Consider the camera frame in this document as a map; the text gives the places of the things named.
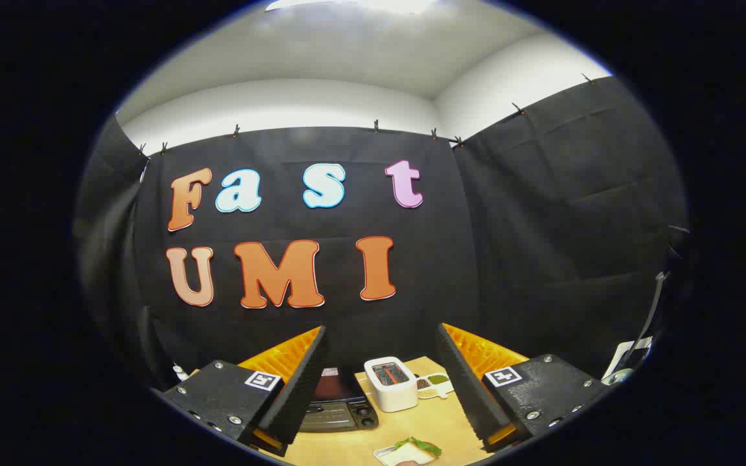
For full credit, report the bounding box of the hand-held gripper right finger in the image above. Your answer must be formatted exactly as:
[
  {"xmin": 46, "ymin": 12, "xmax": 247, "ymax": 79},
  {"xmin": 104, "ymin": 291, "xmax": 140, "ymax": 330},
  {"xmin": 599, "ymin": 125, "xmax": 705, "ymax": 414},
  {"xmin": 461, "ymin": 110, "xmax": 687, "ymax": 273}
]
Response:
[{"xmin": 436, "ymin": 322, "xmax": 610, "ymax": 454}]

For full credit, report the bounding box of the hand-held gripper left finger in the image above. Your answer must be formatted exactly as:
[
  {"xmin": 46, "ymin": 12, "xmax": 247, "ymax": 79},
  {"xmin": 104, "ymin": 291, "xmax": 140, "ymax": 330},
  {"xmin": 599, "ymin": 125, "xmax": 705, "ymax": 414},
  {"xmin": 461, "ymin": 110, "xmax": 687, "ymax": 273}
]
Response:
[{"xmin": 161, "ymin": 326, "xmax": 330, "ymax": 458}]

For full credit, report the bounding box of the black toaster oven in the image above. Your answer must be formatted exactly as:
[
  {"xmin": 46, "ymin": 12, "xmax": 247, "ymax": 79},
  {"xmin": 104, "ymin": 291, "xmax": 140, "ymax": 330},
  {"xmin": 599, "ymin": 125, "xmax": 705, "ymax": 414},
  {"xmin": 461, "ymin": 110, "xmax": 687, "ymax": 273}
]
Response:
[{"xmin": 299, "ymin": 368, "xmax": 380, "ymax": 433}]

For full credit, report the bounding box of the lettuce bread sandwich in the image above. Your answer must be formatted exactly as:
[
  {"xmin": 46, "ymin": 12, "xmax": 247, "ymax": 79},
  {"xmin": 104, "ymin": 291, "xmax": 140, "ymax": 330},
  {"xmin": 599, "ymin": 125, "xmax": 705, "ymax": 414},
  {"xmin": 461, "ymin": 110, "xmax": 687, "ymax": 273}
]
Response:
[{"xmin": 391, "ymin": 437, "xmax": 443, "ymax": 465}]

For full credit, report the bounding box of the white slot toaster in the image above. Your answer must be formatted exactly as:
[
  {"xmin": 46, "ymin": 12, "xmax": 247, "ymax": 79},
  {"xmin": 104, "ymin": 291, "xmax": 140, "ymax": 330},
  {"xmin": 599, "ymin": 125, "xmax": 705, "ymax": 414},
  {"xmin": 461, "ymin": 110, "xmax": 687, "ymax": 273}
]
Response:
[{"xmin": 364, "ymin": 357, "xmax": 419, "ymax": 413}]

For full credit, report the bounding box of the small white dish with greens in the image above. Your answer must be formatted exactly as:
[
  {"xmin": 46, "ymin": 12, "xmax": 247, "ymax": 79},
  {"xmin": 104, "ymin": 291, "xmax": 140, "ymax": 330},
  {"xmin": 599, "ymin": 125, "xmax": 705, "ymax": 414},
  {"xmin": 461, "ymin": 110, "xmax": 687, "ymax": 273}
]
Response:
[{"xmin": 415, "ymin": 373, "xmax": 455, "ymax": 399}]

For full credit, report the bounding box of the white plate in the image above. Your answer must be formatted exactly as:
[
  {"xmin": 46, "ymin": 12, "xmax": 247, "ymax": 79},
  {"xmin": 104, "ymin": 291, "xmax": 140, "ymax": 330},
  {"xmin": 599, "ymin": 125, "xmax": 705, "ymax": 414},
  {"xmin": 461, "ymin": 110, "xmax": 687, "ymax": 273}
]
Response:
[{"xmin": 373, "ymin": 443, "xmax": 442, "ymax": 466}]

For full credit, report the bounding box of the white flat object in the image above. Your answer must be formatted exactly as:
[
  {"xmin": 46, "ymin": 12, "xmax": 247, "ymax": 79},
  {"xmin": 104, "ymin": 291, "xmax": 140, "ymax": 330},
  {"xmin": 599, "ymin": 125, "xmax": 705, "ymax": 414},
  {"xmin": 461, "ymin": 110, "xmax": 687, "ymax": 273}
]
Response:
[{"xmin": 603, "ymin": 337, "xmax": 653, "ymax": 383}]

